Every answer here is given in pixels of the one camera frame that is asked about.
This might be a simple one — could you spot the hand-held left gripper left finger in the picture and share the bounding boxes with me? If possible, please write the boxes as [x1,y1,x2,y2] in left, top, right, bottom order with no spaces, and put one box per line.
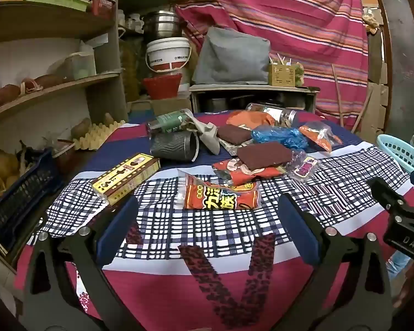
[22,196,140,331]

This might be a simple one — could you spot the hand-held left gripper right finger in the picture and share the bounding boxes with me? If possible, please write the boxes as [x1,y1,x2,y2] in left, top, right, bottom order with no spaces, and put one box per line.
[278,193,394,331]

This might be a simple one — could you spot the light blue plastic basket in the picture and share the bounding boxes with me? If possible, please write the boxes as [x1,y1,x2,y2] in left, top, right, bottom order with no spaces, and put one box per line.
[376,134,414,175]

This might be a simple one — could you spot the red noodle packet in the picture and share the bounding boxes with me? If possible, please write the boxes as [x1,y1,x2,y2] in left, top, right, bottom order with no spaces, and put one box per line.
[212,158,288,187]

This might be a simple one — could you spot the brown scouring pad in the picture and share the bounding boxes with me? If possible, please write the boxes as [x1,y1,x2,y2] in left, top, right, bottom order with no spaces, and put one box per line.
[216,124,253,144]
[236,141,294,175]

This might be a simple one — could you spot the red snack packet yellow print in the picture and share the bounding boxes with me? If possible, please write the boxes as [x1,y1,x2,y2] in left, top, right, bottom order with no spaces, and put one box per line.
[175,170,261,212]

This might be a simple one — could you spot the small orange snack bag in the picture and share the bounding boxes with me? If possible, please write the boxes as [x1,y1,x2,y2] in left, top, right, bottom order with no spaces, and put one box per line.
[298,124,343,153]

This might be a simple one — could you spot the blue plastic bag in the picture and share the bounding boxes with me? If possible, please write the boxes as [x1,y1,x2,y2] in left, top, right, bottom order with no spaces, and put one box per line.
[251,125,309,151]

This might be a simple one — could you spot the dark grey paper cup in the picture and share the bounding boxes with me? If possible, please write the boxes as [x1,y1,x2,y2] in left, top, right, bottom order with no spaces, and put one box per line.
[149,132,201,163]

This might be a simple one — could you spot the orange packet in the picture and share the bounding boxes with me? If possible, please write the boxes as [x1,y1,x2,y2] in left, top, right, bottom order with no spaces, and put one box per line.
[225,110,276,129]

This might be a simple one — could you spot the grey printed snack packet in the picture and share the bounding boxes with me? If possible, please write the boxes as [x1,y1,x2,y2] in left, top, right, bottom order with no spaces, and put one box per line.
[188,113,222,155]

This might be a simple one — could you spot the yellow printed box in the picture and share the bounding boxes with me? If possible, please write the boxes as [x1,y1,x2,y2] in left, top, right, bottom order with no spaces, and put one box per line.
[91,152,161,207]

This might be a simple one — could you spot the purple blister pack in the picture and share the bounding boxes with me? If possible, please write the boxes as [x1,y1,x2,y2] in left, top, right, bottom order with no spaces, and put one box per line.
[286,149,321,183]

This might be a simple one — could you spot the cardboard sheets stack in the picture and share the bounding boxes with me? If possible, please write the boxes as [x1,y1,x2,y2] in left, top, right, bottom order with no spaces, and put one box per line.
[360,83,389,138]

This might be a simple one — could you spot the thin wooden sticks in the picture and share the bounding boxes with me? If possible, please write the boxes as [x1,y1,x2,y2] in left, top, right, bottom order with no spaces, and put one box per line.
[331,64,373,132]

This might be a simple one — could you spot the cardboard egg tray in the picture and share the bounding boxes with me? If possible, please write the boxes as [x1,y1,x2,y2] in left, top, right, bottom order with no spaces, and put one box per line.
[72,120,126,150]

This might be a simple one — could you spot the dark blue plastic crate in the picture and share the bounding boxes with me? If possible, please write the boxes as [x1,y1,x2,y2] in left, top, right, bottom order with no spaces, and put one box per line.
[0,148,64,252]

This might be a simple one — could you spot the brown potato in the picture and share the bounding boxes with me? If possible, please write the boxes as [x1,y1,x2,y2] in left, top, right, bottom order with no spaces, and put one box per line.
[71,117,92,138]

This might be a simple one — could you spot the clear jar brown contents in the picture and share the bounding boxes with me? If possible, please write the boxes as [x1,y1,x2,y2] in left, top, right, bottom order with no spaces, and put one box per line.
[245,103,299,127]

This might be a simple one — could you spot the green label jar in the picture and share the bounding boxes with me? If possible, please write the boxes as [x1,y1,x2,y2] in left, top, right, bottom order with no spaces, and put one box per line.
[147,110,194,134]

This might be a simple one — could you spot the brown cardboard box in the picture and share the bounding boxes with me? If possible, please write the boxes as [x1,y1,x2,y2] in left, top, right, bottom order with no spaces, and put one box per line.
[129,98,194,119]

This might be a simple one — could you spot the low grey cabinet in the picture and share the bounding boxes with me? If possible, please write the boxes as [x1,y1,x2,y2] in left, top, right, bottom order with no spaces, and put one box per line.
[189,83,321,114]

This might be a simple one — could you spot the red plastic basket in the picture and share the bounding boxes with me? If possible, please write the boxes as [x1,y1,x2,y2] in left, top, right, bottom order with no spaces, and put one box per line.
[143,73,183,100]

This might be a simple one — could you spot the wooden utensil box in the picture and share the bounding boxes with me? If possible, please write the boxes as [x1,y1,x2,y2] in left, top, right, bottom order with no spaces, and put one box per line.
[269,63,299,87]

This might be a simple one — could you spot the yellow oil jug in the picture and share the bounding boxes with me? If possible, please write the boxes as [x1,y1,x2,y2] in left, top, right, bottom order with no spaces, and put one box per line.
[119,39,140,102]

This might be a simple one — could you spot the translucent plastic container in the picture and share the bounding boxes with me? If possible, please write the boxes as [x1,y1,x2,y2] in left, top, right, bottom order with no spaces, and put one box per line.
[64,52,97,81]

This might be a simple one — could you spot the grey cushion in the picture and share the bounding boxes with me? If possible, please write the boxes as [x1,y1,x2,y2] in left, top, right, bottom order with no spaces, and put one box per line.
[192,27,271,85]

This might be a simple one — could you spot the white plastic bucket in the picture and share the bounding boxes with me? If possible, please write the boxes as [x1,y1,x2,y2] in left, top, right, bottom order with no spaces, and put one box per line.
[145,37,192,74]

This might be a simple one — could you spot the red striped curtain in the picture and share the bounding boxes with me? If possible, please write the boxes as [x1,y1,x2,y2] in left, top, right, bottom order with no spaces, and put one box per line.
[166,0,370,132]

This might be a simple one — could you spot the steel pot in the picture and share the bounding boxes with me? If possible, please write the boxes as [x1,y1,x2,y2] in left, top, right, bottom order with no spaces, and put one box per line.
[143,10,187,38]

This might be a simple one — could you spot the wooden shelf unit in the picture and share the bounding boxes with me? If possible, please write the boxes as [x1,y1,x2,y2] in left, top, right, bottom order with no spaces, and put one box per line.
[0,0,169,194]

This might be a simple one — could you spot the small red basket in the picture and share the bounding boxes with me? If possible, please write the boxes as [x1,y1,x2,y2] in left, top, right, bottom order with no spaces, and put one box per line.
[90,0,118,19]

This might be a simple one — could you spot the grey door brown frame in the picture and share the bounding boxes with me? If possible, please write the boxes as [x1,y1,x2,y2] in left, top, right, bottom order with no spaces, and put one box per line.
[376,0,414,138]

